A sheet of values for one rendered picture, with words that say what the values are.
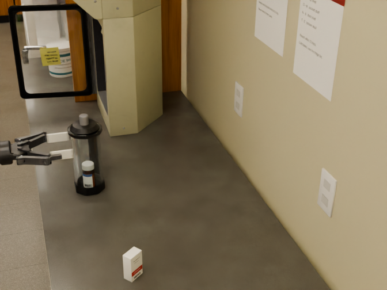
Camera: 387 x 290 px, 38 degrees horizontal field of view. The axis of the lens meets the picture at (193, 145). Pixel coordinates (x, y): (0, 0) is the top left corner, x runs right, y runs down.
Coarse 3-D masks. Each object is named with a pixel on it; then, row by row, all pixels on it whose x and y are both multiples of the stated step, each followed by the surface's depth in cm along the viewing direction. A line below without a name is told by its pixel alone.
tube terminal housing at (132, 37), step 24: (120, 0) 199; (144, 0) 207; (120, 24) 203; (144, 24) 210; (120, 48) 207; (144, 48) 214; (120, 72) 211; (144, 72) 219; (120, 96) 216; (144, 96) 223; (120, 120) 220; (144, 120) 227
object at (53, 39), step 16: (16, 16) 224; (32, 16) 225; (48, 16) 226; (64, 16) 227; (80, 16) 228; (32, 32) 228; (48, 32) 229; (64, 32) 230; (80, 32) 231; (32, 48) 231; (48, 48) 232; (64, 48) 233; (80, 48) 234; (32, 64) 234; (48, 64) 235; (64, 64) 236; (80, 64) 238; (32, 80) 237; (48, 80) 239; (64, 80) 240; (80, 80) 241
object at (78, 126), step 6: (84, 114) 178; (78, 120) 180; (84, 120) 176; (90, 120) 180; (72, 126) 177; (78, 126) 177; (84, 126) 177; (90, 126) 177; (96, 126) 178; (78, 132) 175; (84, 132) 175; (90, 132) 176
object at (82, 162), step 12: (72, 132) 176; (96, 132) 176; (72, 144) 179; (84, 144) 177; (96, 144) 179; (84, 156) 179; (96, 156) 181; (84, 168) 181; (96, 168) 182; (84, 180) 183; (96, 180) 184
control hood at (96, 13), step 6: (78, 0) 194; (84, 0) 195; (90, 0) 195; (96, 0) 196; (84, 6) 196; (90, 6) 196; (96, 6) 197; (90, 12) 197; (96, 12) 198; (96, 18) 199
